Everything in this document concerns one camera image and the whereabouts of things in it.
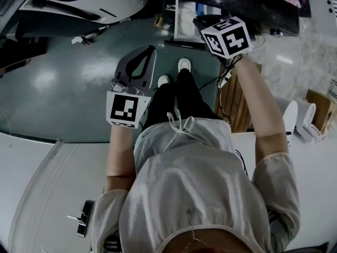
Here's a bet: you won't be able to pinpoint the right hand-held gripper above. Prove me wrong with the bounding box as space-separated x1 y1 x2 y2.
193 14 254 66

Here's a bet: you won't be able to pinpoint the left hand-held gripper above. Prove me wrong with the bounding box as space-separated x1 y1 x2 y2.
105 45 158 130

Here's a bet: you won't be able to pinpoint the white detergent drawer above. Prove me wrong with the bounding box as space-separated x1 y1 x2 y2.
173 0 223 44

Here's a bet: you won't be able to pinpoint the person's left forearm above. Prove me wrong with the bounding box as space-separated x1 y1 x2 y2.
105 126 137 193

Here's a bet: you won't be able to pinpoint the person's right forearm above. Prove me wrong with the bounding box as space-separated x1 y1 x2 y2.
233 55 289 159

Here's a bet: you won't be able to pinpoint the person's white left shoe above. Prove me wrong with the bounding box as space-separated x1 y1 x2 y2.
157 74 172 89

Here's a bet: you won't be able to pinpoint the person's white shoe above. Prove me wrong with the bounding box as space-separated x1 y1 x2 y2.
177 57 192 74
157 74 172 89

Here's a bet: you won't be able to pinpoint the black washing machine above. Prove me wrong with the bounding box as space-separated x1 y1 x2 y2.
154 0 301 51

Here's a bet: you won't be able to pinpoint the person's white right shoe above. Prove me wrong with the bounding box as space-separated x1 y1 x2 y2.
177 57 192 74

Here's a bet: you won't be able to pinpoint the person's black trousers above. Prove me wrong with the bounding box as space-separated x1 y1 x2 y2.
142 69 223 131

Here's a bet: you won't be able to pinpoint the wooden slat panel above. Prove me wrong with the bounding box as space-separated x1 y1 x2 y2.
214 63 263 133

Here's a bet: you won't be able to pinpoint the black stand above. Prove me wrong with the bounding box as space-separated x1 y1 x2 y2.
296 0 313 18

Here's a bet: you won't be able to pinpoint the white panel with black holes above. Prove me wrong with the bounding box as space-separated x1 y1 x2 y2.
306 0 337 38

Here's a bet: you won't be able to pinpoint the white smart toilet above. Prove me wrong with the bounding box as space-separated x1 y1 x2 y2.
273 96 300 140

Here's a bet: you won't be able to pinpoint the brown cardboard box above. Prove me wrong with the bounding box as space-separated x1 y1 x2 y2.
305 89 337 134

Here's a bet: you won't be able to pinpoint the person's grey shirt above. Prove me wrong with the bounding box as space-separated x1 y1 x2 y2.
91 116 301 253

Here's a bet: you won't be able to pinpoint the white door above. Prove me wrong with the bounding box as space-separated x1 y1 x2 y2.
0 130 111 253

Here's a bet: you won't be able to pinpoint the metal door handle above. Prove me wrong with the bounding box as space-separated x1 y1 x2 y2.
66 200 95 239

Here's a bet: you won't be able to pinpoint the thin metal necklace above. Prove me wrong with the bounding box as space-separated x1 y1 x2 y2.
183 208 209 250

